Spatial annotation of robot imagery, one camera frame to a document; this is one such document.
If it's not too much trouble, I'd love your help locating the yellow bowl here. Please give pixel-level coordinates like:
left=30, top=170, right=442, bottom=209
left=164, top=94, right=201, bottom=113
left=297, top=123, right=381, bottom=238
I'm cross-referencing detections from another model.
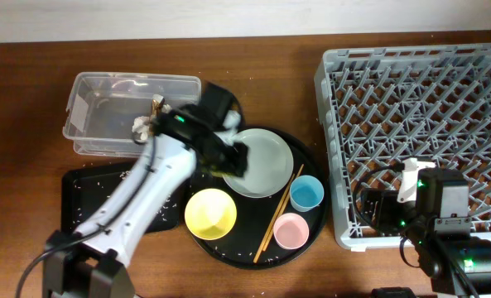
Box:
left=184, top=188, right=237, bottom=241

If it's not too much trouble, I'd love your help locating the blue cup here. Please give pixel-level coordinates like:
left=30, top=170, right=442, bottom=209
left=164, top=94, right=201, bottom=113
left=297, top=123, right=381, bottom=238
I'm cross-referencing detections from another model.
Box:
left=290, top=175, right=325, bottom=212

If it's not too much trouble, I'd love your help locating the gold foil wrapper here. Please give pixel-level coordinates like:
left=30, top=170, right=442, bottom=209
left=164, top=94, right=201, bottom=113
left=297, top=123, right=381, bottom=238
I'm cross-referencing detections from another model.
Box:
left=151, top=94, right=165, bottom=118

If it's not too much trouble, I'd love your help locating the white napkin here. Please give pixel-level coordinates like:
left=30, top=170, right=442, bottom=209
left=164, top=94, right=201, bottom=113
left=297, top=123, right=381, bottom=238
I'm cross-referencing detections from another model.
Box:
left=132, top=116, right=152, bottom=143
left=160, top=104, right=172, bottom=113

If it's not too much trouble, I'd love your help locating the pink cup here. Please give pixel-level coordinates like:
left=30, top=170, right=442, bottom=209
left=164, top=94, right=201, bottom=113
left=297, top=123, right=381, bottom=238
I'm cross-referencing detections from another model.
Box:
left=273, top=213, right=310, bottom=250

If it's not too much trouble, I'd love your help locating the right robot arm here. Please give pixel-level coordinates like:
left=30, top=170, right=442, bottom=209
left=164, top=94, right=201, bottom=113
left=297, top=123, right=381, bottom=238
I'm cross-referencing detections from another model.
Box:
left=354, top=168, right=491, bottom=297

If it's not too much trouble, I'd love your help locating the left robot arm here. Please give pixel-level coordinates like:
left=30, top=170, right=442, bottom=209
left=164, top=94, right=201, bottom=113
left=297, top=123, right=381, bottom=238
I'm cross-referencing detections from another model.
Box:
left=15, top=104, right=248, bottom=297

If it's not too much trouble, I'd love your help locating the grey dishwasher rack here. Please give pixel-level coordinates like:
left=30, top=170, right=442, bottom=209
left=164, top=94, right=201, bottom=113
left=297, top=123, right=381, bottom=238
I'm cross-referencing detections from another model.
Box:
left=314, top=43, right=491, bottom=252

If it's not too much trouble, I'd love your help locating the grey plate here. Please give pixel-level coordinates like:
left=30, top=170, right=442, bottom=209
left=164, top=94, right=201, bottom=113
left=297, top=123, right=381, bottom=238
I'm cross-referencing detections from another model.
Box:
left=224, top=128, right=294, bottom=199

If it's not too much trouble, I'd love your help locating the wooden chopstick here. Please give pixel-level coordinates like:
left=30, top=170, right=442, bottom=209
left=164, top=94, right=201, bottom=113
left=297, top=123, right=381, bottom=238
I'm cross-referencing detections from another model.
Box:
left=263, top=165, right=304, bottom=252
left=253, top=174, right=295, bottom=264

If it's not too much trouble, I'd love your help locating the round black tray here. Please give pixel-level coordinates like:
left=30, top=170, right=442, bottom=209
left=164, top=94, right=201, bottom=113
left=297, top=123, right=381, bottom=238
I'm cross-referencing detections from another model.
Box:
left=184, top=127, right=331, bottom=270

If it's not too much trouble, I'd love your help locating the clear plastic bin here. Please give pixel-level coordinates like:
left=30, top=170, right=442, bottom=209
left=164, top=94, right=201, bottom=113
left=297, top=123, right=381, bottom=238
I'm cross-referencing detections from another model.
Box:
left=63, top=72, right=201, bottom=157

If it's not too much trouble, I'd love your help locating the black rectangular tray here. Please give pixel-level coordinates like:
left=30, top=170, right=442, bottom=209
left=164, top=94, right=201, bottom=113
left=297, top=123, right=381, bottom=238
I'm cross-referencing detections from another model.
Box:
left=60, top=161, right=186, bottom=233

